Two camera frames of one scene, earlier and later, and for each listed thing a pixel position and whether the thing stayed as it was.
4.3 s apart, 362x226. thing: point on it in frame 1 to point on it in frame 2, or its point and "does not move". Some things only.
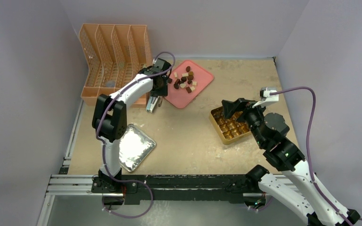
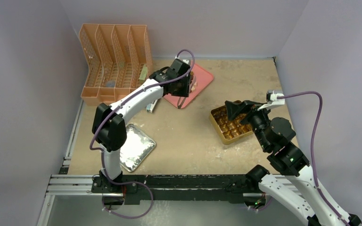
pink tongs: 160,99 to 179,106
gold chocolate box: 229,129 does not move
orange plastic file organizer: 114,54 does not move
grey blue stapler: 152,101 does not move
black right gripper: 242,109 does not move
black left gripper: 163,92 to 185,92
